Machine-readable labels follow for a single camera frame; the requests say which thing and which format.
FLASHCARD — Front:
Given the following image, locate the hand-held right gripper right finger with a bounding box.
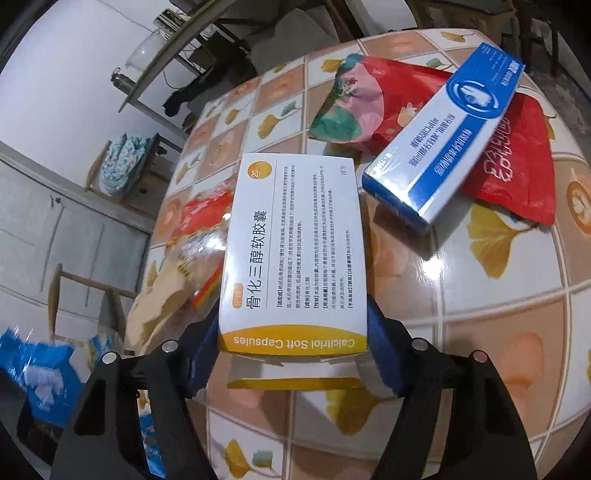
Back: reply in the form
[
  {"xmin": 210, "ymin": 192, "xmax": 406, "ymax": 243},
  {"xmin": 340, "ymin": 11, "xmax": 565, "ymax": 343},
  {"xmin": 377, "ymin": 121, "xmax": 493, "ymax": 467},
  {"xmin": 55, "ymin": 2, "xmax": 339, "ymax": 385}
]
[{"xmin": 367, "ymin": 295, "xmax": 539, "ymax": 480}]

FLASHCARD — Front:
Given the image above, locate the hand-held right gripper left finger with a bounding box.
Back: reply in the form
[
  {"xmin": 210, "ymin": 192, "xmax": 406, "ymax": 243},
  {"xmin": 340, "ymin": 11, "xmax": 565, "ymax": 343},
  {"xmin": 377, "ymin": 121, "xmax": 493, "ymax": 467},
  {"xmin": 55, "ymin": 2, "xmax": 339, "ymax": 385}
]
[{"xmin": 48, "ymin": 309, "xmax": 222, "ymax": 480}]

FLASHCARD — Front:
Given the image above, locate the white orange medicine box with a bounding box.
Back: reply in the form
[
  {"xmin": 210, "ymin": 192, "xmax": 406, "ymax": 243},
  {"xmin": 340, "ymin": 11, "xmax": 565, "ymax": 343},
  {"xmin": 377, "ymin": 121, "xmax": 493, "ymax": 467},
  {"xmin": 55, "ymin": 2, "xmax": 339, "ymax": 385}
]
[{"xmin": 217, "ymin": 153, "xmax": 370, "ymax": 391}]

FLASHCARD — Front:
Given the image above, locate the blue plastic bag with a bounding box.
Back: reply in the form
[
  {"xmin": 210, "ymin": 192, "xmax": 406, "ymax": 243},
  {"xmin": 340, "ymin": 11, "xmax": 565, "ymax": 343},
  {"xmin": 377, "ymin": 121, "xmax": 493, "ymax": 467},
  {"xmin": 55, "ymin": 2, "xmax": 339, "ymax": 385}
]
[{"xmin": 0, "ymin": 325, "xmax": 167, "ymax": 480}]

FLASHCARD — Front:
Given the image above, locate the clear snack wrapper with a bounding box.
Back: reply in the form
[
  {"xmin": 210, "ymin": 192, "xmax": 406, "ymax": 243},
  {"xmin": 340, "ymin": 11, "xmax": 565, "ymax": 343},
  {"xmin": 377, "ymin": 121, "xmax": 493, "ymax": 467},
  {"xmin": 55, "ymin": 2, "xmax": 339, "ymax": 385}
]
[{"xmin": 124, "ymin": 187, "xmax": 236, "ymax": 356}]

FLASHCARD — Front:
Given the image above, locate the light wooden chair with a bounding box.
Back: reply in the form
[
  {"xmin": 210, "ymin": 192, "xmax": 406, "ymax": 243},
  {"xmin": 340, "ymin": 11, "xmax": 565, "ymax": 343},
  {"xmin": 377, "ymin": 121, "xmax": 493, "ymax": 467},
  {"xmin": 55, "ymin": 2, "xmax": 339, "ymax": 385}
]
[
  {"xmin": 48, "ymin": 263, "xmax": 127, "ymax": 344},
  {"xmin": 84, "ymin": 133, "xmax": 185, "ymax": 206}
]

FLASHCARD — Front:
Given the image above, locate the white panel door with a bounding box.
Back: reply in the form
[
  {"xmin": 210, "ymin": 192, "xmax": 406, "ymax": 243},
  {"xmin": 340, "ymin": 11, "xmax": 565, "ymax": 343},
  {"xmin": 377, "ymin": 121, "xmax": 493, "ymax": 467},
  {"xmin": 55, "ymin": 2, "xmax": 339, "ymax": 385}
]
[{"xmin": 0, "ymin": 141, "xmax": 158, "ymax": 296}]

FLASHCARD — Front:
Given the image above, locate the floral cloth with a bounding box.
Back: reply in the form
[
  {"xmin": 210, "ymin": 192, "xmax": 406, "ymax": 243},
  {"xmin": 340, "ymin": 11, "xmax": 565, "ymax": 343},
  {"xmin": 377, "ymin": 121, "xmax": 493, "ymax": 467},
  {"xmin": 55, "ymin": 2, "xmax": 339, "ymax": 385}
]
[{"xmin": 99, "ymin": 133, "xmax": 151, "ymax": 195}]

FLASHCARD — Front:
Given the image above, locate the blue white cardboard box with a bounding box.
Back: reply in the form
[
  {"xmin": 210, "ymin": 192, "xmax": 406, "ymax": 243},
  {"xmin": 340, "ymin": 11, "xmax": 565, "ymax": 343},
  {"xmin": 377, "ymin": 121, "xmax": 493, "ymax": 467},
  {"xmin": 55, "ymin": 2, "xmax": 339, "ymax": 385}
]
[{"xmin": 361, "ymin": 42, "xmax": 527, "ymax": 236}]

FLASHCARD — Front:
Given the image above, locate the floral red snack bag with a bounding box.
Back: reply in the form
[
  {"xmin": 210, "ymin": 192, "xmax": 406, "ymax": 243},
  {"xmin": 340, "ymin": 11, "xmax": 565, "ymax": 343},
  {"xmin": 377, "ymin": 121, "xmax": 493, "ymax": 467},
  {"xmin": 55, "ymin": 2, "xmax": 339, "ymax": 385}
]
[{"xmin": 308, "ymin": 53, "xmax": 455, "ymax": 155}]

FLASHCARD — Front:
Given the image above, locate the black cloth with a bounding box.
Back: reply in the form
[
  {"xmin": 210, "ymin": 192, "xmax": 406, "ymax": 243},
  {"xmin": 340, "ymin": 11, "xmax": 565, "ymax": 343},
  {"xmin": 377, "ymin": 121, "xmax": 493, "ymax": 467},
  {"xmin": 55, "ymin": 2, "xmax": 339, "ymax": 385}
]
[{"xmin": 163, "ymin": 76, "xmax": 211, "ymax": 117}]

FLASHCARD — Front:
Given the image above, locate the brown cardboard box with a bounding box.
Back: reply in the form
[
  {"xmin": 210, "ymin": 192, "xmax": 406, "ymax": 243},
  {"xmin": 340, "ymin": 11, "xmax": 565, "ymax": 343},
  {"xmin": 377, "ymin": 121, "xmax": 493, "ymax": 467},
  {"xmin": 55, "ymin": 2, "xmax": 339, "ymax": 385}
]
[{"xmin": 189, "ymin": 44, "xmax": 222, "ymax": 70}]

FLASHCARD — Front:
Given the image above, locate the grey cushion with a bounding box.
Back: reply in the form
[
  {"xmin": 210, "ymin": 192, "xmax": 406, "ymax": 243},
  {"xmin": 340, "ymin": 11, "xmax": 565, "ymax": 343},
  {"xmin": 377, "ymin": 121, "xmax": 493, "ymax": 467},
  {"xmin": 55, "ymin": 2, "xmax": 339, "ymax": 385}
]
[{"xmin": 256, "ymin": 18, "xmax": 345, "ymax": 75}]

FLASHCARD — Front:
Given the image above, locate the clear glass bowl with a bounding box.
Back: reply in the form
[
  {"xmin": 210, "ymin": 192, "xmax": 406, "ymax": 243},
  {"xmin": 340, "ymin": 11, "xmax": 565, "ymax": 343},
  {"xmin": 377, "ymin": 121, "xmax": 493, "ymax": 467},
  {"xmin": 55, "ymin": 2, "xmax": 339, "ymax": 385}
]
[{"xmin": 126, "ymin": 31, "xmax": 162, "ymax": 70}]

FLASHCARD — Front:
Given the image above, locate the grey side table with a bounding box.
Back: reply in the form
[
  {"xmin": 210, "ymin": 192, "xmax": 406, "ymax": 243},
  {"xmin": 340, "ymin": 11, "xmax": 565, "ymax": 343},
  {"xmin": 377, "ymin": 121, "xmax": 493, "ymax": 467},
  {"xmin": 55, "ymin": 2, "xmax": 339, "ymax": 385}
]
[{"xmin": 117, "ymin": 0, "xmax": 352, "ymax": 114}]

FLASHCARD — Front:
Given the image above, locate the small metal utensil holder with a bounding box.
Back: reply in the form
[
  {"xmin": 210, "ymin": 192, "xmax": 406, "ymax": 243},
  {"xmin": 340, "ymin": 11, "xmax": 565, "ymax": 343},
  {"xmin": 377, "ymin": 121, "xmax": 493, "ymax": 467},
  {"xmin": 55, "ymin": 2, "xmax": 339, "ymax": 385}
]
[{"xmin": 157, "ymin": 8, "xmax": 185, "ymax": 33}]

